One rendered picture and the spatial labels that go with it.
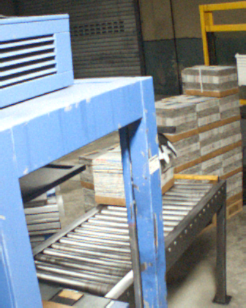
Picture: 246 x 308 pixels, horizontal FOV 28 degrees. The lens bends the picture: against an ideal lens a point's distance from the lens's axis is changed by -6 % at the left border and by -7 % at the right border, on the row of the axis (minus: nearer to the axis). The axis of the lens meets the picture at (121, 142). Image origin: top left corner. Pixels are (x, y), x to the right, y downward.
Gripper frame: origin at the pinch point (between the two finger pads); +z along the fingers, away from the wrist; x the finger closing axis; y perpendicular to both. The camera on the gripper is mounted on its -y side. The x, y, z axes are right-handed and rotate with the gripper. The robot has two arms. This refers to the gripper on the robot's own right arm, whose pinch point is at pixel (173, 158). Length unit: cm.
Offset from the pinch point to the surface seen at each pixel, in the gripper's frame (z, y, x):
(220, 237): 57, 13, -25
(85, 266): 16, 14, 84
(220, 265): 74, 23, -25
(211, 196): 27.9, -6.6, -3.2
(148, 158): -8, -52, 111
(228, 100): -8, 12, -162
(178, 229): 27.1, -5.1, 40.8
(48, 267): 9, 26, 90
